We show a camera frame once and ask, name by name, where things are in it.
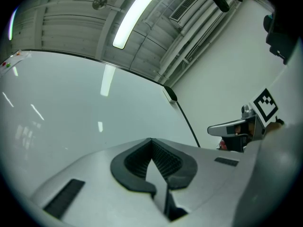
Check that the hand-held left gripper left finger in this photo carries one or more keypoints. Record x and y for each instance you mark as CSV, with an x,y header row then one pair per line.
x,y
94,185

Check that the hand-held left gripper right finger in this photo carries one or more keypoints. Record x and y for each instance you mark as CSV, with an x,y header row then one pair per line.
x,y
208,181

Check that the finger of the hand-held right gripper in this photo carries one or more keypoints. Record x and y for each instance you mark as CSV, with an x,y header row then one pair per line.
x,y
217,129

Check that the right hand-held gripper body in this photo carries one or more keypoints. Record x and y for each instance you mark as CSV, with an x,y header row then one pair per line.
x,y
265,107

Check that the black whiteboard eraser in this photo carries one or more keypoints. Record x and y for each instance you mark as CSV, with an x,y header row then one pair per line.
x,y
171,94

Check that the black-framed whiteboard on stand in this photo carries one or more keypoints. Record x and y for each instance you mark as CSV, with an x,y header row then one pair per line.
x,y
82,103

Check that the black body-worn device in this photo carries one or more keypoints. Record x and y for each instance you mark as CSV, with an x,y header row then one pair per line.
x,y
280,39

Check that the white ceiling pipe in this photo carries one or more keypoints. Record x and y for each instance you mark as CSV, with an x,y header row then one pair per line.
x,y
191,53
180,55

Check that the white ceiling air vent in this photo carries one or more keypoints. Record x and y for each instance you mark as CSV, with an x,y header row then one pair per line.
x,y
187,7

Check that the long ceiling light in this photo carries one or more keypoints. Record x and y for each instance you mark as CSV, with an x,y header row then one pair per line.
x,y
135,15
11,23

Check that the white paper sheet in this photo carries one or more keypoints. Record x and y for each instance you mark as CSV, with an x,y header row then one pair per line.
x,y
16,61

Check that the round metal ceiling disc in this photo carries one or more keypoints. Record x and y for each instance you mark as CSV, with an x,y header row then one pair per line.
x,y
99,3

